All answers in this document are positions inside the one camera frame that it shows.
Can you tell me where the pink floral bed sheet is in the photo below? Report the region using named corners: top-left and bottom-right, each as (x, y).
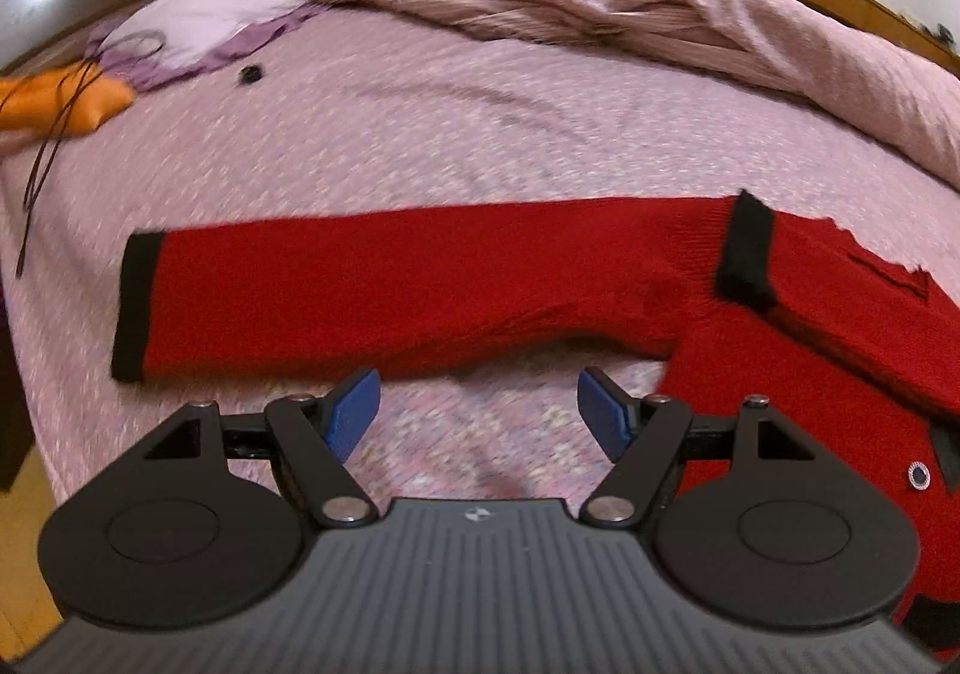
top-left (0, 7), bottom-right (960, 517)

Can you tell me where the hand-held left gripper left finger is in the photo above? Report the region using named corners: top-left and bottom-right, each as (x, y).
top-left (142, 367), bottom-right (382, 529)

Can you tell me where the thin black cable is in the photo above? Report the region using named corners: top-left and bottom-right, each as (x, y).
top-left (15, 31), bottom-right (167, 279)

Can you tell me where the red sweater with black trim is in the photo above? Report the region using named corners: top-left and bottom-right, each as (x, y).
top-left (111, 189), bottom-right (960, 665)

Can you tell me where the lilac ruffled pillow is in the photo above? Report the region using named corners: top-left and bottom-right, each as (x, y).
top-left (84, 0), bottom-right (332, 95)

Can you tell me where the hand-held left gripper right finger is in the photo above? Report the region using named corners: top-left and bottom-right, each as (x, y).
top-left (577, 366), bottom-right (819, 529)

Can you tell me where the orange cloth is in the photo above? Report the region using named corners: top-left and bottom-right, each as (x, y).
top-left (0, 63), bottom-right (137, 155)

